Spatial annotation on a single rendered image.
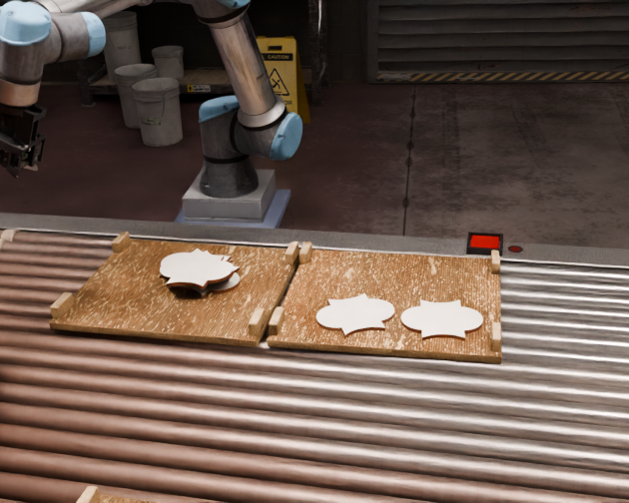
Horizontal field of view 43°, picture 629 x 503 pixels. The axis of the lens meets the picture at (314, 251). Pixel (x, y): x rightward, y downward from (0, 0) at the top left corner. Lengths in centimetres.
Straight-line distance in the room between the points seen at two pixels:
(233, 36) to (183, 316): 60
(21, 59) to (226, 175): 78
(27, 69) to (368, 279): 74
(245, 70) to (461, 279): 65
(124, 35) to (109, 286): 456
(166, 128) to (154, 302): 364
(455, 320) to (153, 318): 56
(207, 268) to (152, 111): 360
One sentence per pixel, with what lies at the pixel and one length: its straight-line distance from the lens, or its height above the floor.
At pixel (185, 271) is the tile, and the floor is 98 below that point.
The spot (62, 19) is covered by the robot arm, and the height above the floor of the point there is 148.
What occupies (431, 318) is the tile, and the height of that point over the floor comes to 94.
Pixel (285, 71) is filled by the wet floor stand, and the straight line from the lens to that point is 510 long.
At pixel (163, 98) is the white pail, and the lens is 511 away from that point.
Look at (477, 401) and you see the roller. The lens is 132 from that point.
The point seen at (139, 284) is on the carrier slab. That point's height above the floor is 94.
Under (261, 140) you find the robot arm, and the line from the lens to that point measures 188.
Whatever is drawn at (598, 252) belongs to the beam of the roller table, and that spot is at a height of 91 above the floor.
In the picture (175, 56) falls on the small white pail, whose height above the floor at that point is 32.
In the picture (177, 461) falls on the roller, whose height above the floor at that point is 91.
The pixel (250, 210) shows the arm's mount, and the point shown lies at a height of 91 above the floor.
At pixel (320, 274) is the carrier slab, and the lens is 162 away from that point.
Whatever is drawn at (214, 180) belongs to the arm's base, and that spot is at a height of 98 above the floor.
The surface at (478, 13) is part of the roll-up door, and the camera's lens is 615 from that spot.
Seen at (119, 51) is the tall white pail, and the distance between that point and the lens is 616.
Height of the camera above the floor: 174
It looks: 28 degrees down
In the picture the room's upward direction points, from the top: 3 degrees counter-clockwise
